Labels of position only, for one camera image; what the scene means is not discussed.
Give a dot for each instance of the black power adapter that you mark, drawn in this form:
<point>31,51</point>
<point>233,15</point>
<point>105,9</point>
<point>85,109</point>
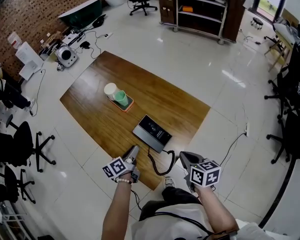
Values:
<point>85,45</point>

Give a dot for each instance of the light wooden chair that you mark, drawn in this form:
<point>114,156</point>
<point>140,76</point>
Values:
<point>277,51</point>

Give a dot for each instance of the white power strip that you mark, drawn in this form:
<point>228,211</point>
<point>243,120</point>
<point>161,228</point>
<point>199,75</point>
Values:
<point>108,35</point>
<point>247,129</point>

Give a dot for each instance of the small black wheeled stool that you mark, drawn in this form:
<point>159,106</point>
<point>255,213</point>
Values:
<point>256,22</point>

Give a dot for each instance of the person's white shoe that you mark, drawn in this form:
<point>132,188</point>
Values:
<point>169,182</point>

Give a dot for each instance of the white water dispenser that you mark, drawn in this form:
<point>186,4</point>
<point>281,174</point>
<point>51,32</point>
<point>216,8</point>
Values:
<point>27,56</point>

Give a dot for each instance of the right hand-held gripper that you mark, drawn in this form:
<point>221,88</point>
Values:
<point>206,175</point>

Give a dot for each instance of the green cup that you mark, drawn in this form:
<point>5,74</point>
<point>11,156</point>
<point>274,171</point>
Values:
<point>120,98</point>

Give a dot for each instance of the person's left forearm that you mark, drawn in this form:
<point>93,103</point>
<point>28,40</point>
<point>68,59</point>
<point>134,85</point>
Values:
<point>116,209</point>

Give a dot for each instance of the dark wooden shelf cabinet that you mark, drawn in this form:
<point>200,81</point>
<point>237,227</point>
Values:
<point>202,11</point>

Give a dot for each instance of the round grey appliance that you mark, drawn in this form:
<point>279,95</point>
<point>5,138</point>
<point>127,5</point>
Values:
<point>66,55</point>

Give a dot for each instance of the black office chair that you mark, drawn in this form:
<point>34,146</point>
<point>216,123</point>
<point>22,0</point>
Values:
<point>292,139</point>
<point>292,84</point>
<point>20,144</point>
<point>141,1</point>
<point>10,184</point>

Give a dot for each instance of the dark green tub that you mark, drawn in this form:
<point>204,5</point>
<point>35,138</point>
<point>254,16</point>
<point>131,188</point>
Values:
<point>81,14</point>

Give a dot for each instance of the person's white shirt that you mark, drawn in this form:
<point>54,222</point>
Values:
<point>180,226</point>

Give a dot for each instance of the orange tray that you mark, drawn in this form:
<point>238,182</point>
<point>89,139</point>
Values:
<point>128,107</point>

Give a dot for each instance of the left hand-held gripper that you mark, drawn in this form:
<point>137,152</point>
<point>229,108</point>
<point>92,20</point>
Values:
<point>116,167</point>

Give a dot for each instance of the person's black trousers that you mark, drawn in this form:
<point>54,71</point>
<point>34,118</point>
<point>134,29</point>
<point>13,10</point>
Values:
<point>176,196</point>

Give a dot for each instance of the person's right forearm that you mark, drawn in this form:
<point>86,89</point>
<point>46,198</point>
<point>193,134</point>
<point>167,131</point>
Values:
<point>215,209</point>

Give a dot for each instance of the white cup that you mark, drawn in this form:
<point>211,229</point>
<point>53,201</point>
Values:
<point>111,90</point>

